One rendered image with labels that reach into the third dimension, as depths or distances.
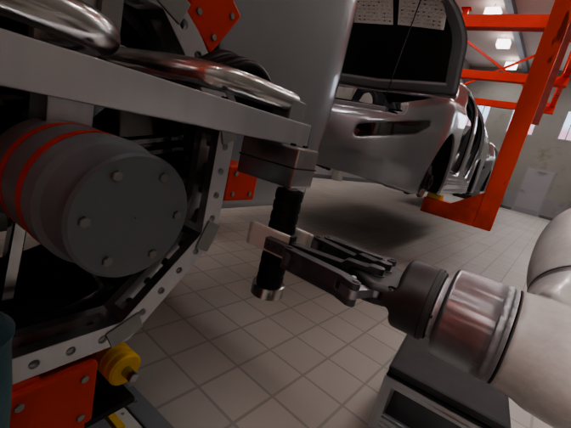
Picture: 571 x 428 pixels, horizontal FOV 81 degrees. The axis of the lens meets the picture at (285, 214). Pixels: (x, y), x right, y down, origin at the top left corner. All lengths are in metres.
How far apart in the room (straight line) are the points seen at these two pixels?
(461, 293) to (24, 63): 0.36
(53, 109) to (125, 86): 0.20
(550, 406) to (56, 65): 0.41
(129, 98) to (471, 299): 0.32
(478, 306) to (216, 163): 0.45
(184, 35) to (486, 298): 0.48
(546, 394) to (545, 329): 0.05
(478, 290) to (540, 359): 0.06
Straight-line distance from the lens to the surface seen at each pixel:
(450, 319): 0.34
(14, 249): 0.61
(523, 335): 0.34
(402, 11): 3.66
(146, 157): 0.35
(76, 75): 0.26
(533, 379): 0.34
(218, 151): 0.61
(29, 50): 0.26
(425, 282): 0.35
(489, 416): 1.24
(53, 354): 0.59
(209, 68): 0.36
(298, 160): 0.40
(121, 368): 0.69
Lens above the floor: 0.96
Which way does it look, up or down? 13 degrees down
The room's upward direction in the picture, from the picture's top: 13 degrees clockwise
